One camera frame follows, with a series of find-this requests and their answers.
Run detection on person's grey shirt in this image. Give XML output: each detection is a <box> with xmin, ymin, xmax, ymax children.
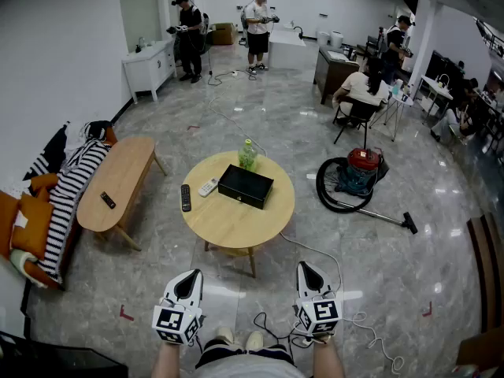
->
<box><xmin>192</xmin><ymin>354</ymin><xmax>296</xmax><ymax>378</ymax></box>

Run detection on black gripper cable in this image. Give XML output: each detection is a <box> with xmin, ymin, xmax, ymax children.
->
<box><xmin>251</xmin><ymin>311</ymin><xmax>316</xmax><ymax>348</ymax></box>

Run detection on round wooden table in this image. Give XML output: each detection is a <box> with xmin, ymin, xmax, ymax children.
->
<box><xmin>181</xmin><ymin>150</ymin><xmax>296</xmax><ymax>279</ymax></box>

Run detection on striped knitted blanket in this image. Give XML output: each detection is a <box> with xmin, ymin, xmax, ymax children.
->
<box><xmin>37</xmin><ymin>120</ymin><xmax>113</xmax><ymax>285</ymax></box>

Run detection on large black case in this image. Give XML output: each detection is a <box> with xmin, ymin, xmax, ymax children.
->
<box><xmin>0</xmin><ymin>331</ymin><xmax>129</xmax><ymax>378</ymax></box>

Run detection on person's left shoe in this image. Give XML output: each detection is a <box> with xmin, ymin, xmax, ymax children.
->
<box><xmin>214</xmin><ymin>326</ymin><xmax>236</xmax><ymax>346</ymax></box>

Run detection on dark wooden desk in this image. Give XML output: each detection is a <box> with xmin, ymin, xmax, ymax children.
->
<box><xmin>313</xmin><ymin>45</ymin><xmax>361</xmax><ymax>106</ymax></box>

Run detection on black chair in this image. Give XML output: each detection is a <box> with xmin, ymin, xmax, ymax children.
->
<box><xmin>332</xmin><ymin>96</ymin><xmax>381</xmax><ymax>149</ymax></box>

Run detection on brown wooden platform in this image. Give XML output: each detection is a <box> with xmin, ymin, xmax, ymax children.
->
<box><xmin>466</xmin><ymin>210</ymin><xmax>504</xmax><ymax>332</ymax></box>

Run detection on green plastic bottle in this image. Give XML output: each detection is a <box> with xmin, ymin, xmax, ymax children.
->
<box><xmin>237</xmin><ymin>139</ymin><xmax>259</xmax><ymax>172</ymax></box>

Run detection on red vacuum cleaner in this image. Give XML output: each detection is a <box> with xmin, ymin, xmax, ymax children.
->
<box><xmin>334</xmin><ymin>146</ymin><xmax>390</xmax><ymax>198</ymax></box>

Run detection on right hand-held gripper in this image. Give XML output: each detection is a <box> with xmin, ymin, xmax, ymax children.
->
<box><xmin>293</xmin><ymin>261</ymin><xmax>343</xmax><ymax>337</ymax></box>

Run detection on white counter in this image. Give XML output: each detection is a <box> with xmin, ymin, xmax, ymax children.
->
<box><xmin>268</xmin><ymin>28</ymin><xmax>308</xmax><ymax>70</ymax></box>

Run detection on vacuum wand with nozzle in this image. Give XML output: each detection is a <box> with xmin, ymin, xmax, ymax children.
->
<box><xmin>338</xmin><ymin>201</ymin><xmax>418</xmax><ymax>235</ymax></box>

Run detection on small orange cushion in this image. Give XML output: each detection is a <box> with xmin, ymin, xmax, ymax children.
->
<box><xmin>30</xmin><ymin>172</ymin><xmax>60</xmax><ymax>195</ymax></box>

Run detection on person's left forearm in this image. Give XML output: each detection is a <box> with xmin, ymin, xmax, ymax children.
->
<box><xmin>151</xmin><ymin>340</ymin><xmax>183</xmax><ymax>378</ymax></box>

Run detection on curly white cable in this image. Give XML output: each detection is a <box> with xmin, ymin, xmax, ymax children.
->
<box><xmin>342</xmin><ymin>311</ymin><xmax>406</xmax><ymax>376</ymax></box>

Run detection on white remote control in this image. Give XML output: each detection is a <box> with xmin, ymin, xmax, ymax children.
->
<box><xmin>198</xmin><ymin>176</ymin><xmax>220</xmax><ymax>198</ymax></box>

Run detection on dark blanket with white stripes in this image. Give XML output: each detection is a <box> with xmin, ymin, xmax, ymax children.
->
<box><xmin>23</xmin><ymin>124</ymin><xmax>68</xmax><ymax>180</ymax></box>

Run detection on person's right shoe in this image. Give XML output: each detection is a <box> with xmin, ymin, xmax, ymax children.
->
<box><xmin>243</xmin><ymin>330</ymin><xmax>265</xmax><ymax>352</ymax></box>

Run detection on white cabinet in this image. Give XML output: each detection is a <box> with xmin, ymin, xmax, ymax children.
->
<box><xmin>120</xmin><ymin>37</ymin><xmax>178</xmax><ymax>104</ymax></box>

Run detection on black floor cable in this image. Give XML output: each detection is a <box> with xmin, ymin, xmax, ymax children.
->
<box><xmin>206</xmin><ymin>68</ymin><xmax>259</xmax><ymax>87</ymax></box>

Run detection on large orange cushion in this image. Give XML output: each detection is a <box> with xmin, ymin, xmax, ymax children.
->
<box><xmin>10</xmin><ymin>193</ymin><xmax>54</xmax><ymax>261</ymax></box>

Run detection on person's black shorts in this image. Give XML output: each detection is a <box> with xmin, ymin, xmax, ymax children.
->
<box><xmin>196</xmin><ymin>339</ymin><xmax>295</xmax><ymax>365</ymax></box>

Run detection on person's shoe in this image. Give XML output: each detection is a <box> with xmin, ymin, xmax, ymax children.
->
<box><xmin>243</xmin><ymin>330</ymin><xmax>265</xmax><ymax>352</ymax></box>
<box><xmin>214</xmin><ymin>326</ymin><xmax>236</xmax><ymax>346</ymax></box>

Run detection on pale green cushion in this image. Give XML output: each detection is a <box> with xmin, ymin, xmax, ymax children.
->
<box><xmin>9</xmin><ymin>249</ymin><xmax>39</xmax><ymax>277</ymax></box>

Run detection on black box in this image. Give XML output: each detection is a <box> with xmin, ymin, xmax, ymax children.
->
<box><xmin>217</xmin><ymin>164</ymin><xmax>275</xmax><ymax>211</ymax></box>

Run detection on black vacuum hose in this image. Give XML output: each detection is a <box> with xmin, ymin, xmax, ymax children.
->
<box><xmin>315</xmin><ymin>156</ymin><xmax>375</xmax><ymax>213</ymax></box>

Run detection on white extension cable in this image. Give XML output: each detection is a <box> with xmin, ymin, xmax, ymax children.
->
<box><xmin>207</xmin><ymin>92</ymin><xmax>343</xmax><ymax>302</ymax></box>

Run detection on white cloth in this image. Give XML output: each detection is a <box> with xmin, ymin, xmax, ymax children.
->
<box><xmin>65</xmin><ymin>122</ymin><xmax>86</xmax><ymax>161</ymax></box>

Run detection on cardboard box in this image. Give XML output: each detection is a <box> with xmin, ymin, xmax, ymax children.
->
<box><xmin>211</xmin><ymin>21</ymin><xmax>237</xmax><ymax>46</ymax></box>
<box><xmin>456</xmin><ymin>327</ymin><xmax>504</xmax><ymax>373</ymax></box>

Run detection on small white round table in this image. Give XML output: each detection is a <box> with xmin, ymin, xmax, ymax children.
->
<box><xmin>369</xmin><ymin>88</ymin><xmax>414</xmax><ymax>143</ymax></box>

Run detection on person's right forearm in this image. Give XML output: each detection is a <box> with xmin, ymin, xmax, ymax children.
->
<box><xmin>310</xmin><ymin>335</ymin><xmax>347</xmax><ymax>378</ymax></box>

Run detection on oval wooden table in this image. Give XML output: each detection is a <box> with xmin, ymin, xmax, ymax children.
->
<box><xmin>76</xmin><ymin>136</ymin><xmax>169</xmax><ymax>252</ymax></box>

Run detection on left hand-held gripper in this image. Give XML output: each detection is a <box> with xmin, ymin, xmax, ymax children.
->
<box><xmin>151</xmin><ymin>269</ymin><xmax>204</xmax><ymax>347</ymax></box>

